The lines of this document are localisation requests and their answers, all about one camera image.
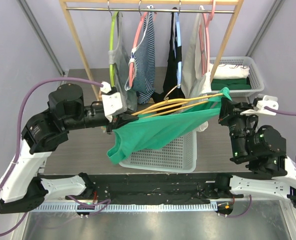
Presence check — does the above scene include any grey tank top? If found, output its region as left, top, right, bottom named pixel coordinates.
left=112, top=12, right=137, bottom=111

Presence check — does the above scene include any white basket with clothes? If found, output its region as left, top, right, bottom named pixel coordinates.
left=210, top=56, right=264, bottom=97

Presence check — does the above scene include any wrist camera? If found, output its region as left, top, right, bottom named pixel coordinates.
left=240, top=94, right=279, bottom=116
left=100, top=81, right=127, bottom=123

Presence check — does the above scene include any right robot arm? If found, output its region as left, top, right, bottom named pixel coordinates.
left=201, top=95, right=296, bottom=209

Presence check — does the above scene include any white tank top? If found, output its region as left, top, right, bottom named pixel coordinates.
left=181, top=5, right=212, bottom=133

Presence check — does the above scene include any lime green hanger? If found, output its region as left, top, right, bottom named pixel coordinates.
left=108, top=11, right=119, bottom=87

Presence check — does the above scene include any white slotted cable duct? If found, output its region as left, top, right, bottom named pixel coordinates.
left=32, top=201, right=217, bottom=213

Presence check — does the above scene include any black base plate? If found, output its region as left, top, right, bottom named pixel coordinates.
left=65, top=171, right=246, bottom=205

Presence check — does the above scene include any wooden clothes rack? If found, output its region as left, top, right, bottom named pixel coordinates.
left=58, top=0, right=244, bottom=105

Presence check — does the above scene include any yellow hanger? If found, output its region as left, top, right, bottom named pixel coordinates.
left=131, top=92, right=224, bottom=118

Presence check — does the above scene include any white empty basket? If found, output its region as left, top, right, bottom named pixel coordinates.
left=119, top=131, right=197, bottom=173

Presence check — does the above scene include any green tank top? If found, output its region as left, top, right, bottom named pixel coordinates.
left=107, top=87, right=231, bottom=164

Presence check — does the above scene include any light pink hanger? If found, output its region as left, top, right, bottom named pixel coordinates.
left=198, top=0, right=216, bottom=75

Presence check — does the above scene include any folded green cloth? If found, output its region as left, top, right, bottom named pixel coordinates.
left=211, top=78, right=251, bottom=91

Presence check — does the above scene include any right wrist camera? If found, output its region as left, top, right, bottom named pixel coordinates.
left=240, top=94, right=279, bottom=116

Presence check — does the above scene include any folded white cloth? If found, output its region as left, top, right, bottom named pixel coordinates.
left=213, top=64, right=250, bottom=80

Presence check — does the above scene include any blue striped tank top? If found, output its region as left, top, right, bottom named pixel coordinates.
left=124, top=5, right=156, bottom=105

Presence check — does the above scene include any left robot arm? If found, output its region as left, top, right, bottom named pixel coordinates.
left=0, top=83, right=138, bottom=214

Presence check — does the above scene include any black tank top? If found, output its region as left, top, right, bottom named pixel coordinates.
left=152, top=12, right=185, bottom=103

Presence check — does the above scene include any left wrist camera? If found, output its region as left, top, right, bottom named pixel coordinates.
left=100, top=81, right=127, bottom=123

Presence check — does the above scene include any light blue hanger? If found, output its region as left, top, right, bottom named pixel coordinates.
left=174, top=12, right=182, bottom=88

